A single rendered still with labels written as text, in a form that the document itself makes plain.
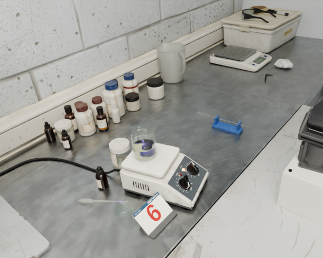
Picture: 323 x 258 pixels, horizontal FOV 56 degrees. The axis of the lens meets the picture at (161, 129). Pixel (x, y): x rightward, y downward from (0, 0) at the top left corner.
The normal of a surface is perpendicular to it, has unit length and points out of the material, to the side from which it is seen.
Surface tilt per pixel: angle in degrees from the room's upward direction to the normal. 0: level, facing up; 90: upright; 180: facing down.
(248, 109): 0
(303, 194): 90
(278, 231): 0
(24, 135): 90
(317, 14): 90
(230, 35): 94
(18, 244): 0
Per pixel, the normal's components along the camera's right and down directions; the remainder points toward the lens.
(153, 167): -0.07, -0.84
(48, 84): 0.76, 0.31
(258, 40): -0.68, 0.49
